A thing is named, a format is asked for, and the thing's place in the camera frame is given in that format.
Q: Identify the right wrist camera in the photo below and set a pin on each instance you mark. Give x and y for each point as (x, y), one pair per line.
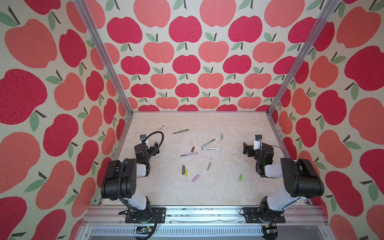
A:
(258, 142)

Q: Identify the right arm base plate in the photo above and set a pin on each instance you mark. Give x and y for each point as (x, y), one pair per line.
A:
(257, 215)

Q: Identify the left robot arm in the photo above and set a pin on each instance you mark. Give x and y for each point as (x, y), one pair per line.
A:
(120, 181)

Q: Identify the dark green pen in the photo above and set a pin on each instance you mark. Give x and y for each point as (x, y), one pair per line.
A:
(181, 131)

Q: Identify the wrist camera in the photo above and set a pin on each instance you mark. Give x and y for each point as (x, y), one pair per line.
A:
(144, 140)
(258, 142)

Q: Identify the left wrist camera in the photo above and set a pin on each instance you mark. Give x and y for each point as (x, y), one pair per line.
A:
(144, 140)

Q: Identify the pink pen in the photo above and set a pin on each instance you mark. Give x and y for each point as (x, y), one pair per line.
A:
(189, 154)

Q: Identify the aluminium front rail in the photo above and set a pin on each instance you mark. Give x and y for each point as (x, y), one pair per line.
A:
(204, 223)

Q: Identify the grey-green pen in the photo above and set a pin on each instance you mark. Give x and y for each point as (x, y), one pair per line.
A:
(209, 142)

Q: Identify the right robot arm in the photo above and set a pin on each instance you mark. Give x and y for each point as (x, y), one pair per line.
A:
(301, 180)

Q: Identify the left aluminium corner post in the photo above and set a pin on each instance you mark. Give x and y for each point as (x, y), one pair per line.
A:
(103, 53)

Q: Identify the aluminium corner post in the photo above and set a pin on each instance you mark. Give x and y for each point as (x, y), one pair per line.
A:
(319, 25)
(103, 53)

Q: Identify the white pen light green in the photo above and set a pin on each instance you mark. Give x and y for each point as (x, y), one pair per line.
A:
(211, 160)

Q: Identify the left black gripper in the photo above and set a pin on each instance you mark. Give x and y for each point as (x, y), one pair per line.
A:
(151, 150)

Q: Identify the right aluminium corner post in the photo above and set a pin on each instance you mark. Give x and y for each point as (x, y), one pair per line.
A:
(319, 25)

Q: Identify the pink pen cap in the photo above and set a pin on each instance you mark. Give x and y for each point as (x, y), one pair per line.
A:
(196, 177)

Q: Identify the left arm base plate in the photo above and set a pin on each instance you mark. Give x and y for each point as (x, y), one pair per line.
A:
(157, 215)

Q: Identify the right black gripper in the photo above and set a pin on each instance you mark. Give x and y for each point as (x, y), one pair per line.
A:
(248, 148)

